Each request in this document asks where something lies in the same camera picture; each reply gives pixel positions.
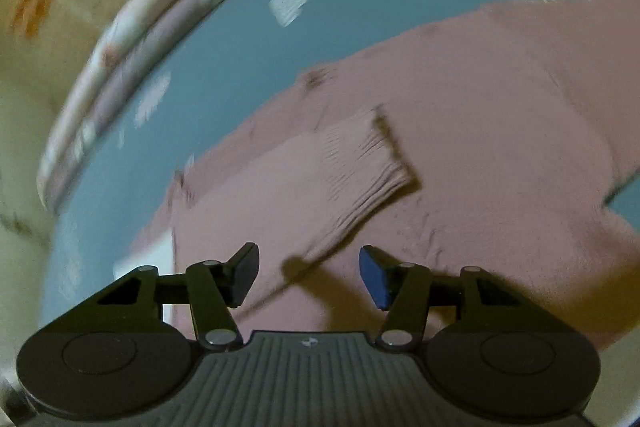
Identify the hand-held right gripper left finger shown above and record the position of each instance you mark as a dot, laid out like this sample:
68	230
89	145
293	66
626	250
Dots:
245	272

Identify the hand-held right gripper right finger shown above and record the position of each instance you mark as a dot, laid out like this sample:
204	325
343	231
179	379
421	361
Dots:
375	278

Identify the pink and white sweater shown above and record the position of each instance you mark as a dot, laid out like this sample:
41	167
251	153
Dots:
475	107

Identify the mauve floral quilt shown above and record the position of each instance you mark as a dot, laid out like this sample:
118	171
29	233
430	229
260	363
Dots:
172	19

